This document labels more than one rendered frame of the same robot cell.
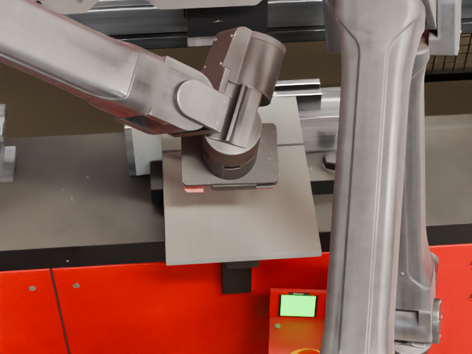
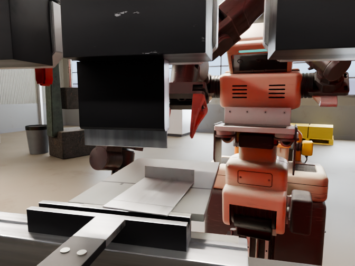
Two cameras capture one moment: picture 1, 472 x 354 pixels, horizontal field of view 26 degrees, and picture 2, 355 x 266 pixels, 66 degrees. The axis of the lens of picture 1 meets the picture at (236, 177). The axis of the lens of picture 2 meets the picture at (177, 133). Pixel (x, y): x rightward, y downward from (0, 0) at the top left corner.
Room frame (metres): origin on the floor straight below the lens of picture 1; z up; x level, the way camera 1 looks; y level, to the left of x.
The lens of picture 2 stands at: (1.28, 0.16, 1.14)
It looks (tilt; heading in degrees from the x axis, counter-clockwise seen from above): 8 degrees down; 197
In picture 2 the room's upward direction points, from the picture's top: straight up
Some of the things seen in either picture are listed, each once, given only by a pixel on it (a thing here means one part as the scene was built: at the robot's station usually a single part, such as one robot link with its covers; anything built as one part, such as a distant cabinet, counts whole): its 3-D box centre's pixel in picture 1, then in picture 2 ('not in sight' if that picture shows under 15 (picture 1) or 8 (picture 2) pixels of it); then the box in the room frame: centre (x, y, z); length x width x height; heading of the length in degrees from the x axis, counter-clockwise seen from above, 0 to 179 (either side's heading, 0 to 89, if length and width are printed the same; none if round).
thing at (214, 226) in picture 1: (235, 175); (161, 180); (0.86, 0.00, 1.00); 0.26 x 0.18 x 0.01; 4
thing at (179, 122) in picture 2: not in sight; (177, 107); (-6.52, -2.21, 0.81); 0.87 x 0.71 x 1.61; 175
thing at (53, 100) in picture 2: not in sight; (70, 81); (-3.19, -3.34, 1.42); 0.94 x 0.75 x 2.85; 173
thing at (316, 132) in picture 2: not in sight; (308, 133); (-6.33, 1.35, 0.21); 1.18 x 0.85 x 0.42; 84
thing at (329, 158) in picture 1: (332, 161); not in sight; (0.96, -0.13, 0.91); 0.03 x 0.03 x 0.02
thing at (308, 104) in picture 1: (246, 97); (107, 222); (1.01, -0.01, 0.99); 0.20 x 0.03 x 0.03; 94
